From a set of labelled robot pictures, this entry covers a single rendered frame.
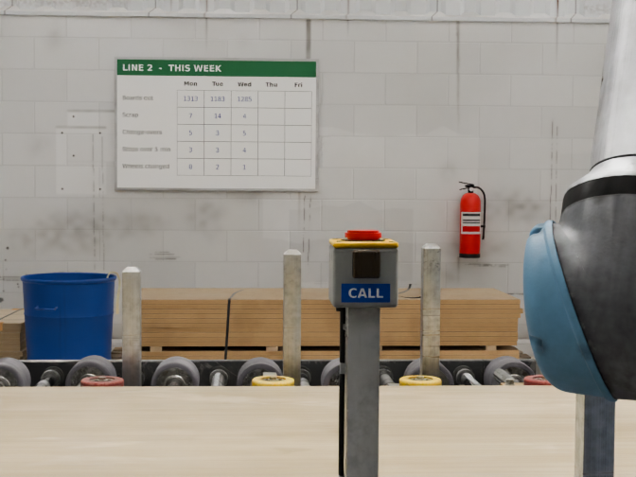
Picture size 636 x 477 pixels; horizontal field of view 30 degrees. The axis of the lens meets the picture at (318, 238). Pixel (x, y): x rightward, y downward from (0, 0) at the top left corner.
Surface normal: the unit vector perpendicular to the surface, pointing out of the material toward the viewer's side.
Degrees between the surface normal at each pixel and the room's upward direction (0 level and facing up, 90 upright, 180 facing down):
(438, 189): 90
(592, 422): 90
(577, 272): 60
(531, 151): 90
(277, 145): 90
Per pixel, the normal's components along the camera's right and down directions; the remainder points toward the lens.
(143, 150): 0.05, 0.05
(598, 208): -0.66, -0.36
